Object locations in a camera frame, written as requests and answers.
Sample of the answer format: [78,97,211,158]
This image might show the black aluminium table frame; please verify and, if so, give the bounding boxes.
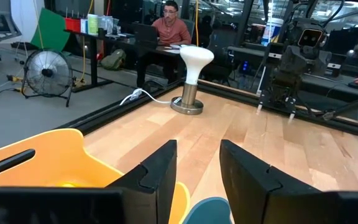
[54,0,358,141]

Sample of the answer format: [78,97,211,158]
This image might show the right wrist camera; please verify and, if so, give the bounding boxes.
[296,27,324,48]

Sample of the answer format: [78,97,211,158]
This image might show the white lamp cable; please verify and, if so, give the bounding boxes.
[119,88,183,106]

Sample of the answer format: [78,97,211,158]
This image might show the black laptop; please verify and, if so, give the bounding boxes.
[131,22,160,50]

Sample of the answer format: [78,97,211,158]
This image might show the floor fan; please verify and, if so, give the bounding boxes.
[21,49,74,108]

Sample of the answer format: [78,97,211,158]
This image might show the green container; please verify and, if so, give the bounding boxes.
[87,14,99,35]

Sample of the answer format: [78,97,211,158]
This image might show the white bulb brass lamp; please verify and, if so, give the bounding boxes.
[170,45,215,116]

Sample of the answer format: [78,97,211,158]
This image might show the yellow plastic bin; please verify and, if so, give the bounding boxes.
[0,128,191,224]

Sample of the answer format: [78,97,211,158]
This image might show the black desk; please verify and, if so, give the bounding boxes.
[63,27,180,94]

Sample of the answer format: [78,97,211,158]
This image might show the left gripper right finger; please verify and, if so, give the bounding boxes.
[219,139,338,224]

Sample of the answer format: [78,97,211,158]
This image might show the teal plastic bin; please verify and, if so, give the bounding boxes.
[182,197,233,224]

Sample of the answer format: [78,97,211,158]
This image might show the white bucket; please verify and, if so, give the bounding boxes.
[261,17,285,47]

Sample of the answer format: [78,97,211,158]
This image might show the green backpack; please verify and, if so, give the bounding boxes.
[100,49,127,71]

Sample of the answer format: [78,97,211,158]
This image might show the green panel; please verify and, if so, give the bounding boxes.
[30,7,71,52]

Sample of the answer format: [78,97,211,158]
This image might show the grey desk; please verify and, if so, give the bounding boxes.
[300,74,358,105]

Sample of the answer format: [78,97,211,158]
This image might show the red box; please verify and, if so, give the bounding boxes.
[64,17,82,32]

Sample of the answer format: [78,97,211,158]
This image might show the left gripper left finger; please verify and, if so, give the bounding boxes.
[106,139,178,224]

